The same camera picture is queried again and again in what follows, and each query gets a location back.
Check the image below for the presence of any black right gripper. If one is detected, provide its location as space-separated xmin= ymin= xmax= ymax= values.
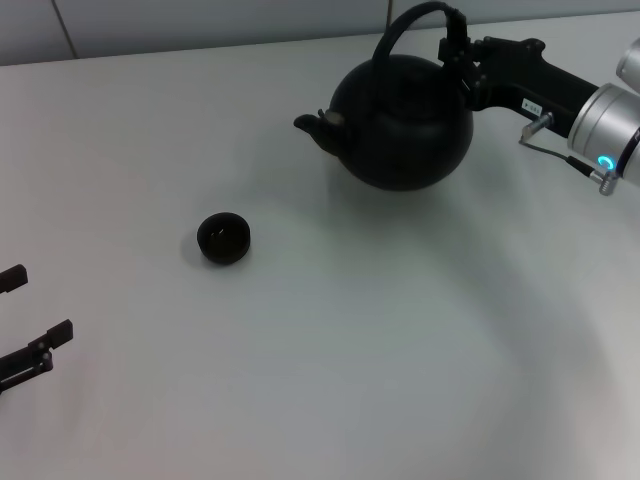
xmin=438 ymin=37 xmax=599 ymax=141

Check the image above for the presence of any dark round teacup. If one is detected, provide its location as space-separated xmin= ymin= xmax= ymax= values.
xmin=196 ymin=211 xmax=253 ymax=265

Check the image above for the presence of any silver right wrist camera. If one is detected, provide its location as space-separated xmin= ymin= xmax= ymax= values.
xmin=616 ymin=38 xmax=640 ymax=92

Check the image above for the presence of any black round teapot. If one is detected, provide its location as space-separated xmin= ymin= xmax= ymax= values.
xmin=293 ymin=1 xmax=475 ymax=192

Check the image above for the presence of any right gripper connector cable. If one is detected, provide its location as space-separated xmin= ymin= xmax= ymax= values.
xmin=518 ymin=112 xmax=621 ymax=197

